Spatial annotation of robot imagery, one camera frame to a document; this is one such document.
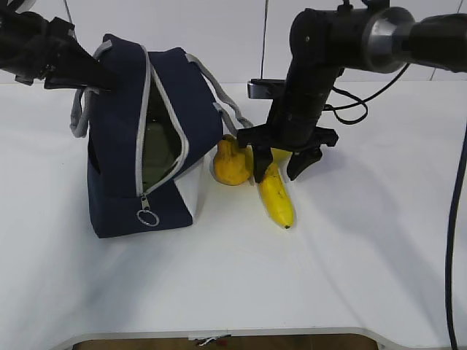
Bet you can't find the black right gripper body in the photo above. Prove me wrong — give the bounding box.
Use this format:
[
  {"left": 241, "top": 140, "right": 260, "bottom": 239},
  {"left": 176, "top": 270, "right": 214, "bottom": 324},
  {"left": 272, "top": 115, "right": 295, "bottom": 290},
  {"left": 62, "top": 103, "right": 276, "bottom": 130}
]
[{"left": 236, "top": 54, "right": 339, "bottom": 154}]

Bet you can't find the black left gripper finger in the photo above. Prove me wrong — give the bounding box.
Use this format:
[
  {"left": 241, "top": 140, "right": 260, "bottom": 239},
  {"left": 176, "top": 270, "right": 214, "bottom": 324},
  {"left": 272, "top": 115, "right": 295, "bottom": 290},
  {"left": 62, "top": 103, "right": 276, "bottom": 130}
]
[
  {"left": 54, "top": 34, "right": 117, "bottom": 89},
  {"left": 44, "top": 72, "right": 113, "bottom": 91}
]

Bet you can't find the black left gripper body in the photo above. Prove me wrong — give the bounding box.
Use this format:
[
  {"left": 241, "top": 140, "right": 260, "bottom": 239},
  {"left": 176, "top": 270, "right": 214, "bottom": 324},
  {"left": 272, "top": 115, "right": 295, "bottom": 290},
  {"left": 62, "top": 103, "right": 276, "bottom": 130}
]
[{"left": 15, "top": 15, "right": 76, "bottom": 85}]

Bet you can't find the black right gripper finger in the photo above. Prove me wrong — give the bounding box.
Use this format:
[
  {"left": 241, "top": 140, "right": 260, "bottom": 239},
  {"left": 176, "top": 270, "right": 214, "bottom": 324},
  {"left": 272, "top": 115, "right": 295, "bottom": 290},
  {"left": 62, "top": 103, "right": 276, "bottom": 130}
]
[
  {"left": 287, "top": 147, "right": 322, "bottom": 181},
  {"left": 252, "top": 145, "right": 273, "bottom": 183}
]

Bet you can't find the yellow banana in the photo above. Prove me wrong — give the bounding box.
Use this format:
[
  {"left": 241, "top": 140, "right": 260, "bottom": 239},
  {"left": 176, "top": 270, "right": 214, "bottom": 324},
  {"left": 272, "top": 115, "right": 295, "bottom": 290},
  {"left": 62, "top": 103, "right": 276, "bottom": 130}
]
[{"left": 258, "top": 148, "right": 295, "bottom": 230}]

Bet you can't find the yellow pear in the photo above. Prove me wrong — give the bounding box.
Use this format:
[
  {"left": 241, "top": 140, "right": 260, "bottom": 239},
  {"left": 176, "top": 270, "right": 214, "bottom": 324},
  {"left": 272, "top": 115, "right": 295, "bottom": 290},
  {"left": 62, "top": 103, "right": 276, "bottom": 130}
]
[{"left": 212, "top": 134, "right": 253, "bottom": 186}]

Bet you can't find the green lidded glass container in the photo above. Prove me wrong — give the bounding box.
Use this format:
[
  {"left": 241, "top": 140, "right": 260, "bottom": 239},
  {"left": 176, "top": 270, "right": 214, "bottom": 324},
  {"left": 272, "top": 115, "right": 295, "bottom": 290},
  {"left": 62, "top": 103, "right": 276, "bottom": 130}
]
[{"left": 142, "top": 121, "right": 181, "bottom": 191}]

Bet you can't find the navy blue lunch bag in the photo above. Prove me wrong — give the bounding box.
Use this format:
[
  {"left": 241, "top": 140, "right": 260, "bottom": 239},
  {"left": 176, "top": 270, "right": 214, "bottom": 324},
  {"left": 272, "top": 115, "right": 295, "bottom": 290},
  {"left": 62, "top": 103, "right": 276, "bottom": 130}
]
[{"left": 70, "top": 34, "right": 251, "bottom": 238}]

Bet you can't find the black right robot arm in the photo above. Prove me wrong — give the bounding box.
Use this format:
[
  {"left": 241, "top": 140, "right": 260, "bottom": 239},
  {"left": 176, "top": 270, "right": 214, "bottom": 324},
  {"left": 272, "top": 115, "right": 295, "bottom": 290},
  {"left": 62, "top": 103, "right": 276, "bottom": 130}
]
[{"left": 237, "top": 1, "right": 466, "bottom": 182}]

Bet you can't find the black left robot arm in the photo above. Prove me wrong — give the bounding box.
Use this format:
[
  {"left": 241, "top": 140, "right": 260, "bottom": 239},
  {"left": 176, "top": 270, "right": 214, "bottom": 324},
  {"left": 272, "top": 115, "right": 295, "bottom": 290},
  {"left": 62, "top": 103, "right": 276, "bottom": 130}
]
[{"left": 1, "top": 1, "right": 117, "bottom": 91}]

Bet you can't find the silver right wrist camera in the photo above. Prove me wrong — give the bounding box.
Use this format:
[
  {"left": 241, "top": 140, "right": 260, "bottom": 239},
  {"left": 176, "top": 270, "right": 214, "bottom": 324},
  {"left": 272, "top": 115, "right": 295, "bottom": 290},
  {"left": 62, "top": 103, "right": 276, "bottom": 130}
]
[{"left": 247, "top": 79, "right": 285, "bottom": 100}]

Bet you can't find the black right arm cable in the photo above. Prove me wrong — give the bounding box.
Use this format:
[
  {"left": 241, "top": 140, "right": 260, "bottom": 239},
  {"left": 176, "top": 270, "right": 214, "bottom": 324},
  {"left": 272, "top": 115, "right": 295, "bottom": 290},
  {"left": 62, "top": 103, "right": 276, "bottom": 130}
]
[{"left": 320, "top": 61, "right": 467, "bottom": 350}]

